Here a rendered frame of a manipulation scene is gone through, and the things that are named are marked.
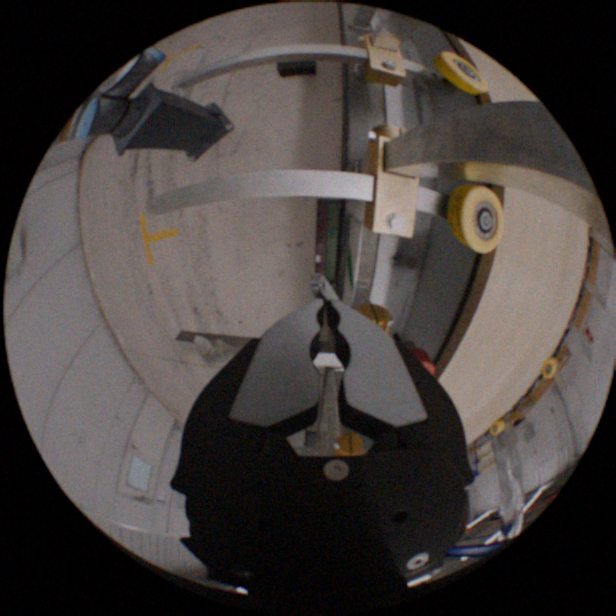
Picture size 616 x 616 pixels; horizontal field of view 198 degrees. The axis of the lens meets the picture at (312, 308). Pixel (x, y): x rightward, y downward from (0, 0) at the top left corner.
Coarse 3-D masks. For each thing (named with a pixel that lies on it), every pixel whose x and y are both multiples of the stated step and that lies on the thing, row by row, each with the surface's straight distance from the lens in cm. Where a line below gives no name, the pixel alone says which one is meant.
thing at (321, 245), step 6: (318, 204) 38; (324, 204) 38; (318, 210) 38; (324, 210) 38; (318, 216) 38; (324, 216) 38; (318, 222) 39; (324, 222) 39; (318, 228) 39; (324, 228) 39; (318, 234) 39; (324, 234) 39; (318, 240) 39; (324, 240) 39; (318, 246) 40; (324, 246) 40; (318, 252) 40; (324, 252) 40; (318, 258) 40; (324, 258) 40; (318, 264) 41; (324, 264) 41; (318, 270) 41; (324, 270) 41
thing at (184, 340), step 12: (180, 336) 41; (192, 336) 39; (204, 336) 38; (216, 336) 37; (228, 336) 37; (240, 336) 36; (180, 348) 41; (192, 348) 39; (240, 348) 34; (324, 348) 33; (408, 348) 36; (324, 360) 33; (336, 360) 33
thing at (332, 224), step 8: (336, 208) 38; (336, 216) 39; (328, 224) 39; (336, 224) 39; (328, 232) 39; (336, 232) 39; (328, 240) 39; (336, 240) 39; (328, 248) 40; (336, 248) 40; (328, 256) 40; (328, 264) 41; (328, 272) 41; (328, 280) 42
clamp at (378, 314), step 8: (368, 304) 31; (376, 304) 32; (360, 312) 29; (368, 312) 29; (376, 312) 30; (384, 312) 30; (376, 320) 29; (384, 320) 28; (392, 320) 31; (384, 328) 29
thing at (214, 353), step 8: (200, 336) 35; (200, 344) 36; (208, 344) 35; (216, 344) 34; (224, 344) 34; (200, 352) 36; (208, 352) 36; (216, 352) 36; (224, 352) 35; (232, 352) 34; (208, 360) 38; (216, 360) 35; (224, 360) 35
